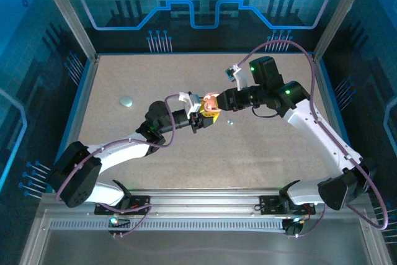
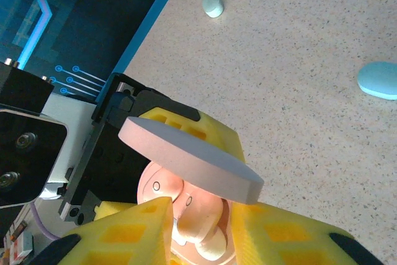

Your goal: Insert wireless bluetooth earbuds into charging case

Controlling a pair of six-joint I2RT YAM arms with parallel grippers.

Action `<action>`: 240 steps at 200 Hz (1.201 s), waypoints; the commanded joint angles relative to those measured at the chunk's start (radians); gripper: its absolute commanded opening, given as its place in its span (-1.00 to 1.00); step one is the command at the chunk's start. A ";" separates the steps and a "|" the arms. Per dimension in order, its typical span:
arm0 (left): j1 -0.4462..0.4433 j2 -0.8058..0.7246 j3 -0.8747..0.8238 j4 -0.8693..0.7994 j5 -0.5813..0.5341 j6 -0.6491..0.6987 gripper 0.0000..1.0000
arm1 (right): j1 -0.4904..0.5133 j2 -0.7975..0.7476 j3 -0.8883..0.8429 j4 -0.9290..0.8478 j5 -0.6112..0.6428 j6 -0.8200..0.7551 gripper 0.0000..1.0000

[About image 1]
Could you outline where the pink earbud charging case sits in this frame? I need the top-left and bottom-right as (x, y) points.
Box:
(203, 91), (222, 112)

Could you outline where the small black controller board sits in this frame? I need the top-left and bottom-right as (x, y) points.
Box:
(281, 215), (306, 236)
(107, 213), (131, 229)

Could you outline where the grey metal shelf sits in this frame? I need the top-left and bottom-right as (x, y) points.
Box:
(18, 209), (393, 265)

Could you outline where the thin black cable loop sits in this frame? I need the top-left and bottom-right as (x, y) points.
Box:
(251, 106), (280, 119)

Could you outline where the aluminium side rail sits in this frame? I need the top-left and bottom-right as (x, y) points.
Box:
(51, 55), (100, 193)
(312, 56), (354, 154)

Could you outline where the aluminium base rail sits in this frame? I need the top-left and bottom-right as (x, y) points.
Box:
(40, 187), (373, 216)

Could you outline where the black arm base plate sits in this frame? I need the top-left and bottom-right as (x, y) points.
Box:
(259, 194), (316, 216)
(94, 195), (152, 215)

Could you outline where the slotted grey cable duct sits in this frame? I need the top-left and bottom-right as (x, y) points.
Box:
(48, 218), (288, 232)

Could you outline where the aluminium frame post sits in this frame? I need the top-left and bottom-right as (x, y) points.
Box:
(312, 0), (375, 61)
(34, 0), (100, 61)

